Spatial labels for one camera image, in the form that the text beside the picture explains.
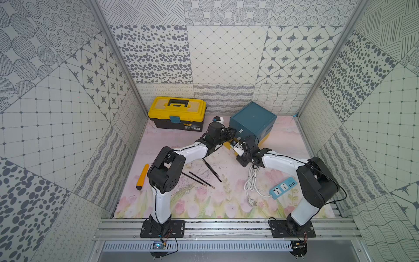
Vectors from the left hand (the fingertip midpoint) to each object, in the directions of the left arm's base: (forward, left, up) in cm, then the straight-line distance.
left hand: (236, 128), depth 90 cm
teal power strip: (-28, -23, -17) cm, 40 cm away
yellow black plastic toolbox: (+12, +35, 0) cm, 37 cm away
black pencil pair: (-23, +23, -19) cm, 37 cm away
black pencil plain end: (-17, +14, -18) cm, 28 cm away
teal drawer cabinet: (+3, -8, +4) cm, 10 cm away
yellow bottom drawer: (-9, +5, -3) cm, 11 cm away
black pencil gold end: (-23, +19, -19) cm, 35 cm away
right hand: (-10, -4, -14) cm, 18 cm away
